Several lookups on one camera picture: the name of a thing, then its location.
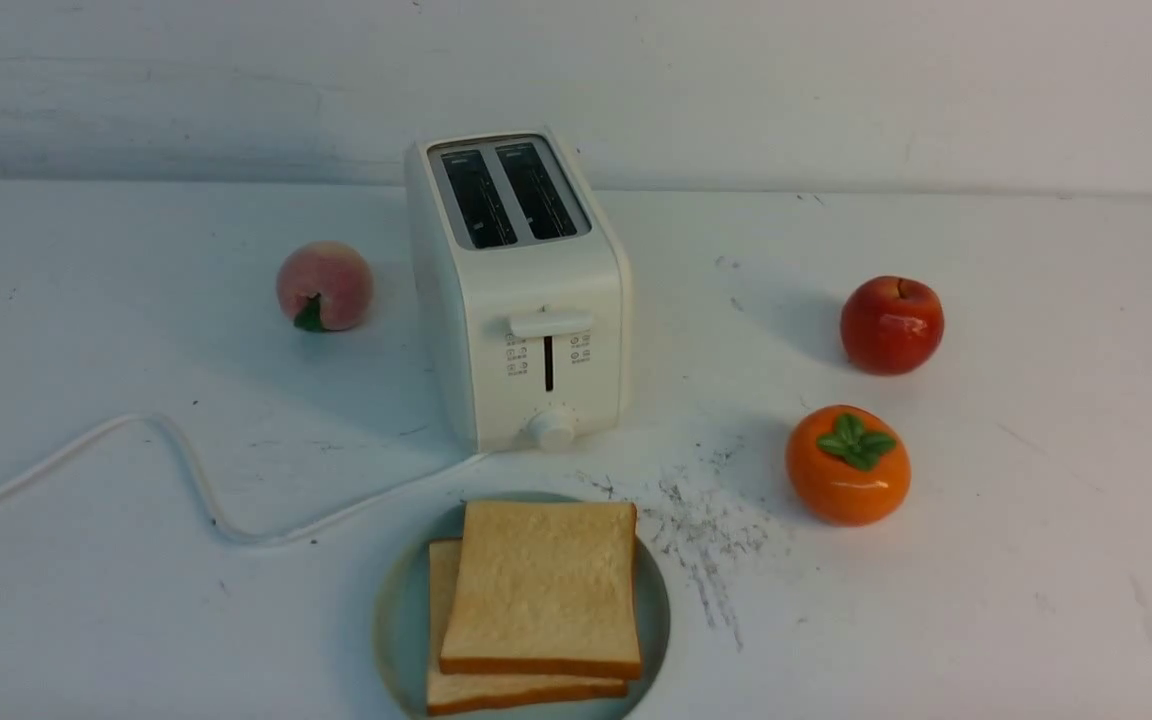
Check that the orange persimmon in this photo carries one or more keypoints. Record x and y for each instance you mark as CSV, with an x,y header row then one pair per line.
x,y
848,467

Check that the toast slice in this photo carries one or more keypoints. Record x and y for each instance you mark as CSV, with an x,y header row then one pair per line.
x,y
448,694
545,588

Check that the white two-slot toaster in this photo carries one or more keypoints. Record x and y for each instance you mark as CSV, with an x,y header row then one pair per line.
x,y
525,292

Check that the pink peach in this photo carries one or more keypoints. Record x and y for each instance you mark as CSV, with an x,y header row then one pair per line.
x,y
325,287

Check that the light green plate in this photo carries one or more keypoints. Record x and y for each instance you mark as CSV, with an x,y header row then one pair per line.
x,y
400,629

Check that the red apple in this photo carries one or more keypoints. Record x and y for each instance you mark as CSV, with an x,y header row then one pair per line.
x,y
891,325

